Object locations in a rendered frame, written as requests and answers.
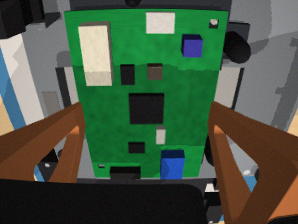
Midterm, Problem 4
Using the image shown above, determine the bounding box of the green circuit board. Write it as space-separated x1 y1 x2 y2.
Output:
64 8 229 179

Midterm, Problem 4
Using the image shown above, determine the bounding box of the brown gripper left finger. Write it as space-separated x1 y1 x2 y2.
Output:
0 102 86 183

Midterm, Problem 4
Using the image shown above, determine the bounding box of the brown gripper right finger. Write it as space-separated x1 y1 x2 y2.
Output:
207 101 298 224

